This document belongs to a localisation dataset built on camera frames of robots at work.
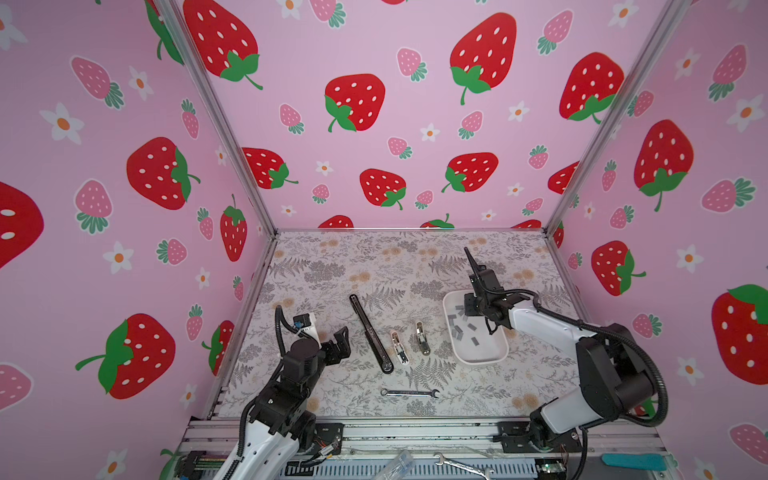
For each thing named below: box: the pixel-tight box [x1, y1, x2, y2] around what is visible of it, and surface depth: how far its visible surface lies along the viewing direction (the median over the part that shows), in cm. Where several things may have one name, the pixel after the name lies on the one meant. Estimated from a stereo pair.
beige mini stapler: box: [416, 321, 431, 356], surface depth 92 cm
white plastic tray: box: [443, 290, 509, 365], surface depth 93 cm
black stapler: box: [349, 294, 394, 374], surface depth 92 cm
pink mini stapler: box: [391, 330, 410, 365], surface depth 89 cm
